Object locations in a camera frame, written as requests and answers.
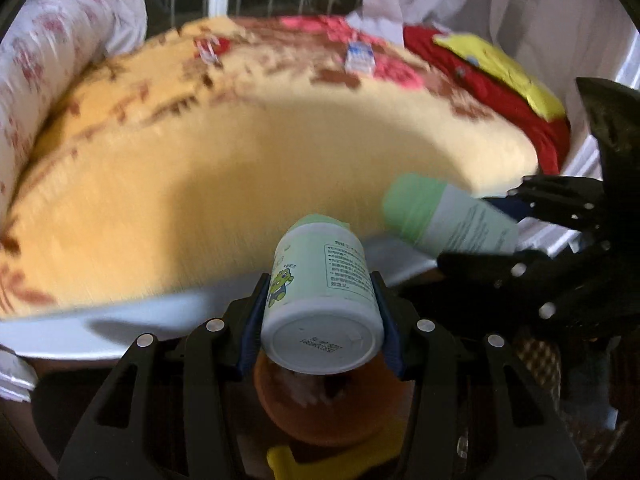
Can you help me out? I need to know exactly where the green white lotion bottle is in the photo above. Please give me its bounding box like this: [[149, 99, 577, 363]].
[[382, 174, 518, 258]]

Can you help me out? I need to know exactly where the white round jar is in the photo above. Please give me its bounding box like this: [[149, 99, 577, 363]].
[[260, 214, 384, 376]]

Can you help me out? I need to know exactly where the orange trash bin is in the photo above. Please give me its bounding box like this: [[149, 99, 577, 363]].
[[253, 353, 409, 448]]

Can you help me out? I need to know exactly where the red blanket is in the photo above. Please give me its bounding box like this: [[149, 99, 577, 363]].
[[404, 26, 570, 176]]

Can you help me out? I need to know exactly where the yellow patterned pillow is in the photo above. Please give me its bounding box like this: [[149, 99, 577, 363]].
[[433, 32, 566, 122]]

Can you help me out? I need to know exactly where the right sheer pink curtain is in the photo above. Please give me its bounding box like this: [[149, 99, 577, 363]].
[[344, 0, 640, 111]]

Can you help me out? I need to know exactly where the yellow floral fleece blanket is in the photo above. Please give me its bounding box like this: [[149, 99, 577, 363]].
[[1, 18, 538, 318]]

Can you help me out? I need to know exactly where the blue white medicine box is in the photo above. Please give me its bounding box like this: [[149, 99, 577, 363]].
[[344, 41, 376, 76]]

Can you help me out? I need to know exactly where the red white knot charm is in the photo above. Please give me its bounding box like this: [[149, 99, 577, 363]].
[[193, 35, 231, 67]]

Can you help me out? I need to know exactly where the floral white rolled quilt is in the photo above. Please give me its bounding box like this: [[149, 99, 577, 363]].
[[0, 0, 107, 216]]

